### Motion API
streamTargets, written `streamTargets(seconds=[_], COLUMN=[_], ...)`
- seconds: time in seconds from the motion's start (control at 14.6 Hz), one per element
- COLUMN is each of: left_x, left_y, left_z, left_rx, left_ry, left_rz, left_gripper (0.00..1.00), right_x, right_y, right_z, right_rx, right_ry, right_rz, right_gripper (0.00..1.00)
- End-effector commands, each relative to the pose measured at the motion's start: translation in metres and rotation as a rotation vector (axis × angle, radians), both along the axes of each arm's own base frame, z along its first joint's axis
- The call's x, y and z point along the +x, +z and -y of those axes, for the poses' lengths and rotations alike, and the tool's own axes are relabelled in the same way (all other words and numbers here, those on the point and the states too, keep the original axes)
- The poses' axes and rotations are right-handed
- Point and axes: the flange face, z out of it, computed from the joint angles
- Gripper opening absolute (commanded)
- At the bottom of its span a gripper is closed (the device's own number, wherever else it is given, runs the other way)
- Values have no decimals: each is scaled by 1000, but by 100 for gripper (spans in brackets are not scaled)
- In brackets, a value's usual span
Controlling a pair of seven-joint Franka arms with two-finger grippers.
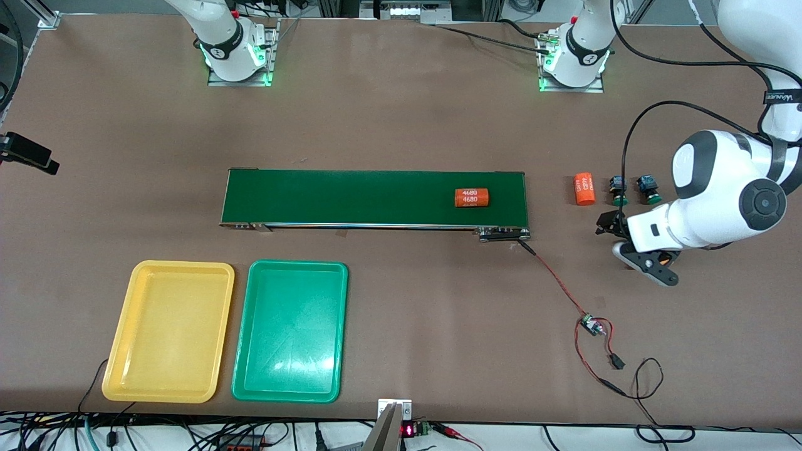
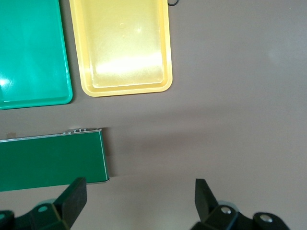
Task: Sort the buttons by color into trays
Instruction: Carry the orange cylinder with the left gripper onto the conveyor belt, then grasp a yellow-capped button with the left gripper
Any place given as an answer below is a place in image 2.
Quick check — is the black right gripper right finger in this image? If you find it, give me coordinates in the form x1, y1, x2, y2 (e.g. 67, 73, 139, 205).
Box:
190, 178, 291, 230

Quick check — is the yellow plastic tray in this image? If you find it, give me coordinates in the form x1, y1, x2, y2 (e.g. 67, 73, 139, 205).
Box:
69, 0, 173, 98

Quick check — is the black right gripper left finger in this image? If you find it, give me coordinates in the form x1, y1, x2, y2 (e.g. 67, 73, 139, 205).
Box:
0, 177, 87, 230

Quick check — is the green plastic tray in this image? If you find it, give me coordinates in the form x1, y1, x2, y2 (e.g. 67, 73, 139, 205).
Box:
0, 0, 73, 110

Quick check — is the green conveyor belt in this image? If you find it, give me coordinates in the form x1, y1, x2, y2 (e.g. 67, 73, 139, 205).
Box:
0, 128, 111, 192

